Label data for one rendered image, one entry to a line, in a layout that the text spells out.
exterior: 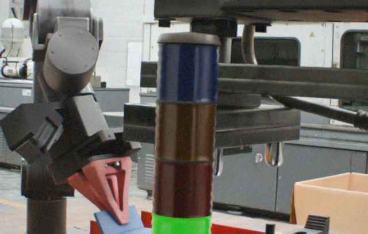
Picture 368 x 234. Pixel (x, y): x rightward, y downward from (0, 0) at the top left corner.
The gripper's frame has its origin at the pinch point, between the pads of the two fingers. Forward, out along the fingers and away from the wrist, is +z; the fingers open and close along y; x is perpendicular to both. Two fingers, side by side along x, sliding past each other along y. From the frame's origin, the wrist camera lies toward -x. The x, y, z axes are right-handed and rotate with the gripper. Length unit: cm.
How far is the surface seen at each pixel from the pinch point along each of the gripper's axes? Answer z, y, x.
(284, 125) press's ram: -1.0, 21.4, 4.9
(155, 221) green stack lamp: 6.1, 27.1, -28.7
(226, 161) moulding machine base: -79, -266, 466
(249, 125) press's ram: -1.5, 21.5, -2.3
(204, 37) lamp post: -2.3, 34.9, -27.5
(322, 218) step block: 9.1, 11.0, 25.1
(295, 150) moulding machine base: -58, -201, 461
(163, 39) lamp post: -3.3, 32.9, -28.6
